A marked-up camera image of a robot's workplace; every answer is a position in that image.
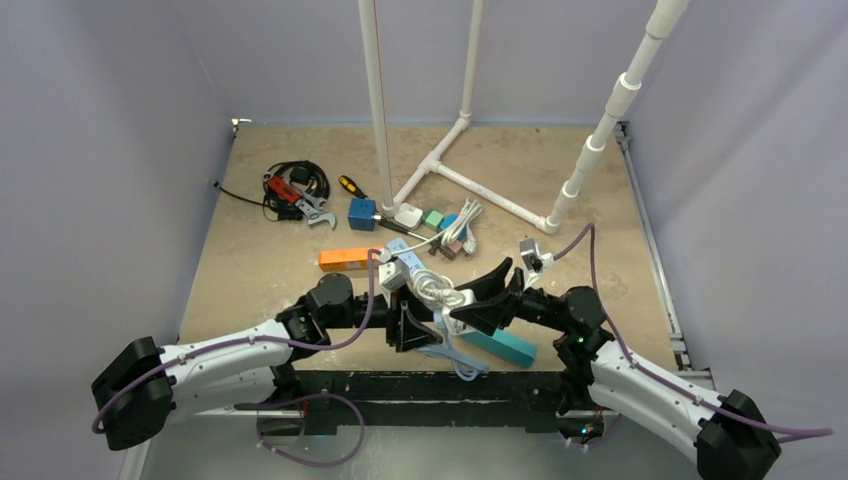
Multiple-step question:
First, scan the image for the light blue power strip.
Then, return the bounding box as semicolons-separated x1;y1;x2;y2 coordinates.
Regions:
386;237;426;276

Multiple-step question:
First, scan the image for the white PVC pipe frame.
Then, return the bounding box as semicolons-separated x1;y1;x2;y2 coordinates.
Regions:
357;0;690;234

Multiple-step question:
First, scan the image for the white plug adapter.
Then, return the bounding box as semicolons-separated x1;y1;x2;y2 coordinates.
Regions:
393;203;424;230

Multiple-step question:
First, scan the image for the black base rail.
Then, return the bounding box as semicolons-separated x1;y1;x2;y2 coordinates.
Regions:
255;367;620;439

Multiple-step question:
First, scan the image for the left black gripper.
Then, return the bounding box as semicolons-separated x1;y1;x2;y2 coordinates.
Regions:
323;281;441;349

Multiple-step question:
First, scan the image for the white cord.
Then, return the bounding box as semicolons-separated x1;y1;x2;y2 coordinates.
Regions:
380;198;485;313

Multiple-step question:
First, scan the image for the teal rectangular box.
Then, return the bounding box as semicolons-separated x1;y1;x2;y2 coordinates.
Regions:
460;330;538;369

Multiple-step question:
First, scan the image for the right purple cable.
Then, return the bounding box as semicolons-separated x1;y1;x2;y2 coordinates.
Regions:
549;223;835;452

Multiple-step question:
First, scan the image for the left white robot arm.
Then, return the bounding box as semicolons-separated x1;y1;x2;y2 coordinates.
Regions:
91;273;443;451

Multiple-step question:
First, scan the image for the purple cable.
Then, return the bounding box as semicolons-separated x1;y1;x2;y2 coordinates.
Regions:
91;248;382;468
549;223;835;452

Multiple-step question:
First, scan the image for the white cube socket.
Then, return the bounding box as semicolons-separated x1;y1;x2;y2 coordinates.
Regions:
433;289;476;335

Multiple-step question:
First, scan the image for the orange power strip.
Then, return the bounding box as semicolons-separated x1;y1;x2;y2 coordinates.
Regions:
317;246;383;272

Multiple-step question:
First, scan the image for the black coiled cable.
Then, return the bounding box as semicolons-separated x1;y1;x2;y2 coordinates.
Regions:
208;161;332;223

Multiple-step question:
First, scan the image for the blue cube socket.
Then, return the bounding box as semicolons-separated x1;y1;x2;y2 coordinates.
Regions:
347;198;377;231

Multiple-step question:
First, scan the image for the light blue plug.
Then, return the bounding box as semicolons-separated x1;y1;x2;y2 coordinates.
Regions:
438;214;458;231

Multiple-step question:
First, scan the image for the light blue coiled cord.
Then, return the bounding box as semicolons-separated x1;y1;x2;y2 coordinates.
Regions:
417;311;492;384

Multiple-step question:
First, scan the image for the yellow black screwdriver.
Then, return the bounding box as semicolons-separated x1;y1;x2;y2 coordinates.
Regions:
339;175;368;199

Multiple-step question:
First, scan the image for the green plug adapter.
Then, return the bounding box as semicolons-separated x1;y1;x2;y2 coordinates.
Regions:
422;209;444;232

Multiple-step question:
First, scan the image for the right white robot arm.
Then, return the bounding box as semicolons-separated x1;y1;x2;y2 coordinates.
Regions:
450;258;782;479

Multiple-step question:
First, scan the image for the pink plug adapter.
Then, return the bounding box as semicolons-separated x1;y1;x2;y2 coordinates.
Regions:
441;240;465;260

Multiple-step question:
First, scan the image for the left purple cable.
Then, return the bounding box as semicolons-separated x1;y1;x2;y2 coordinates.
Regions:
91;248;382;468

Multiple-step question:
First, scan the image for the silver adjustable wrench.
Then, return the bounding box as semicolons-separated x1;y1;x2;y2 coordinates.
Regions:
263;172;337;230

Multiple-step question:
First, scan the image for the small claw hammer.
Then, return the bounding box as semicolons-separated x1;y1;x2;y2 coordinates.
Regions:
375;215;443;256

